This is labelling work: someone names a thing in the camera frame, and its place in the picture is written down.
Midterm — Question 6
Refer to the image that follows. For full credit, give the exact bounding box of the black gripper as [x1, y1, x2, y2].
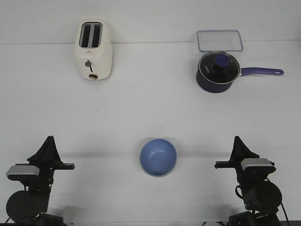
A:
[214, 136, 268, 188]
[17, 136, 75, 191]

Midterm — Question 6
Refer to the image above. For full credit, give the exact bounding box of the blue bowl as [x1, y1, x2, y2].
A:
[139, 138, 177, 177]

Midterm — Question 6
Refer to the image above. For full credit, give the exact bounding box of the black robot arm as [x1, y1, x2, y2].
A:
[6, 136, 75, 226]
[214, 136, 283, 226]

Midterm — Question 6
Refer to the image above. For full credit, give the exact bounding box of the dark blue saucepan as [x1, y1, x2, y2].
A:
[196, 67, 284, 93]

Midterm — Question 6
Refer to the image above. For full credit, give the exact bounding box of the glass pot lid blue knob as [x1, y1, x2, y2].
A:
[198, 52, 240, 85]

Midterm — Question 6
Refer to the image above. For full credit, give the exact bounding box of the clear rectangular container lid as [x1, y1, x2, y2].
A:
[197, 30, 244, 53]

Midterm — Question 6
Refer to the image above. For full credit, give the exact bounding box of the white two-slot toaster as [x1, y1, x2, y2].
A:
[74, 19, 113, 81]

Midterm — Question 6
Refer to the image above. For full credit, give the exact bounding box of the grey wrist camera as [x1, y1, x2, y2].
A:
[240, 158, 276, 175]
[6, 165, 40, 182]

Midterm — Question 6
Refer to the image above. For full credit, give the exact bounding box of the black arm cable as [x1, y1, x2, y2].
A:
[235, 178, 290, 226]

